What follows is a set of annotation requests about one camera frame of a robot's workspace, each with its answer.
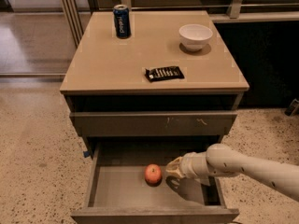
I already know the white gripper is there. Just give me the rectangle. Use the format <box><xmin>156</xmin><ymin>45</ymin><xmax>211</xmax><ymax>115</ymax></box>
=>
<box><xmin>166</xmin><ymin>152</ymin><xmax>208</xmax><ymax>179</ymax></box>

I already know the red apple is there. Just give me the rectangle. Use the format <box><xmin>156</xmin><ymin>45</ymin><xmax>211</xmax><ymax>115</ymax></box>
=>
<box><xmin>144</xmin><ymin>164</ymin><xmax>163</xmax><ymax>185</ymax></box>

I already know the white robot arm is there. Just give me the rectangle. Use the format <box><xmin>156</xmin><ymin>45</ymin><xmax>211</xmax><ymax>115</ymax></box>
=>
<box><xmin>166</xmin><ymin>144</ymin><xmax>299</xmax><ymax>201</ymax></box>

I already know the grey drawer cabinet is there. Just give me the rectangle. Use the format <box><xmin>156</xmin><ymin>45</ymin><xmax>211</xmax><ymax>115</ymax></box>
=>
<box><xmin>59</xmin><ymin>10</ymin><xmax>250</xmax><ymax>224</ymax></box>

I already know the blue tape piece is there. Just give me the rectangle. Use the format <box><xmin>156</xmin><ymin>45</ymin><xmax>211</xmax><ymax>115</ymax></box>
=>
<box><xmin>83</xmin><ymin>151</ymin><xmax>90</xmax><ymax>158</ymax></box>

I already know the black snack bar wrapper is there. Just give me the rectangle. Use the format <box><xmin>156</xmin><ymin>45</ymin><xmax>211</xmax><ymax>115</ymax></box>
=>
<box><xmin>145</xmin><ymin>66</ymin><xmax>185</xmax><ymax>82</ymax></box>

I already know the dark object on floor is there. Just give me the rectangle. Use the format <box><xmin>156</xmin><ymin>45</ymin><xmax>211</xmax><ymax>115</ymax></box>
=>
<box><xmin>284</xmin><ymin>99</ymin><xmax>299</xmax><ymax>116</ymax></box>

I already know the white bowl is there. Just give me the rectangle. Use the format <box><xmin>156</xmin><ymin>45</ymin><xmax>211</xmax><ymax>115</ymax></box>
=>
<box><xmin>178</xmin><ymin>24</ymin><xmax>213</xmax><ymax>51</ymax></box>

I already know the blue soda can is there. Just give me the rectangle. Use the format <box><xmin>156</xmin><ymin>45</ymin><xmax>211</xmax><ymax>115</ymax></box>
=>
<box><xmin>113</xmin><ymin>5</ymin><xmax>131</xmax><ymax>38</ymax></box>

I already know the metal window frame rail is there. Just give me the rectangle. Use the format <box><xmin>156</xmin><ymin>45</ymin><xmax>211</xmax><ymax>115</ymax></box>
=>
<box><xmin>61</xmin><ymin>0</ymin><xmax>299</xmax><ymax>43</ymax></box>

